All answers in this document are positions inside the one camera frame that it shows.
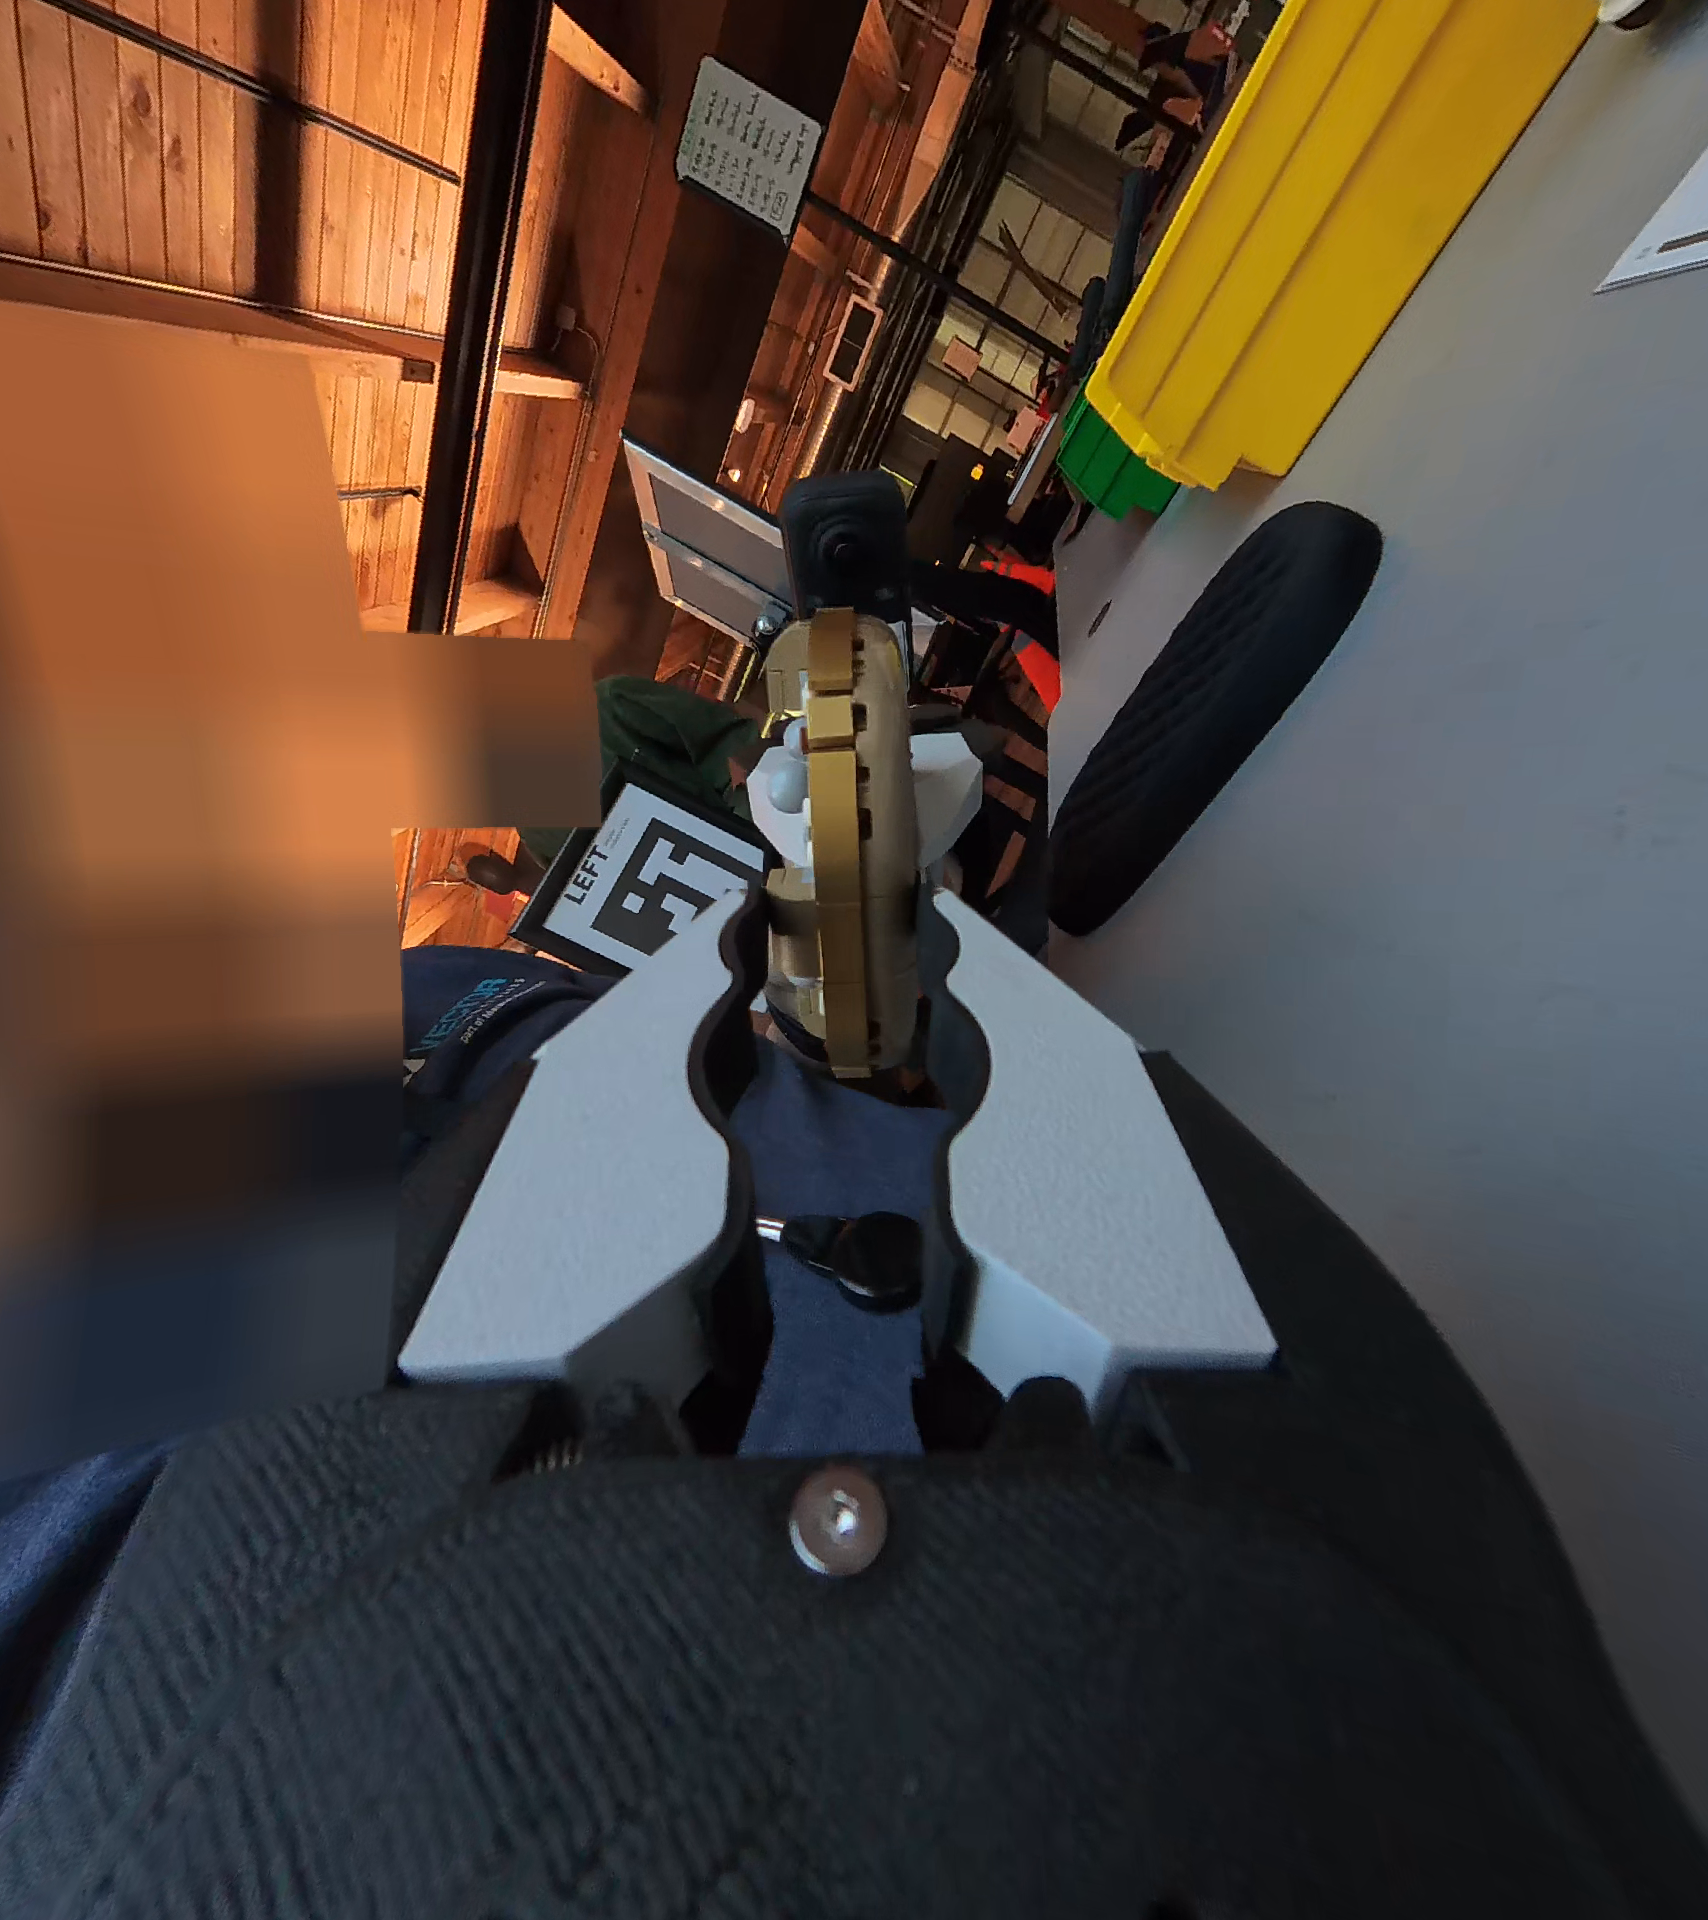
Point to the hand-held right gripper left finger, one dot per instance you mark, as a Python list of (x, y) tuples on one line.
[(569, 1201)]

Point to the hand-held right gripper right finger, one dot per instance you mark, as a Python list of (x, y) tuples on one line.
[(1095, 1201)]

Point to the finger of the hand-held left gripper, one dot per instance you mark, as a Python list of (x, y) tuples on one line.
[(948, 788), (782, 802)]

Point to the round tan lego base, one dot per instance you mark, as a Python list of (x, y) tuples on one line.
[(838, 841)]

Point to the person's left hand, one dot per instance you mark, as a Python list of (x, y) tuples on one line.
[(1018, 780)]

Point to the dark green cloth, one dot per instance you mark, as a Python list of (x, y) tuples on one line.
[(675, 735)]

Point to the silver framed panel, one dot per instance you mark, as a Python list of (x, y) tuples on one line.
[(705, 524)]

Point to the green plastic bin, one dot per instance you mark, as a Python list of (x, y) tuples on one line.
[(1117, 458)]

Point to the white hanging sign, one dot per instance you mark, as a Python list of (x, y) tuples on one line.
[(749, 142)]

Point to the yellow plastic bin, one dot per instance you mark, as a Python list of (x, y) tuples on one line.
[(1319, 225)]

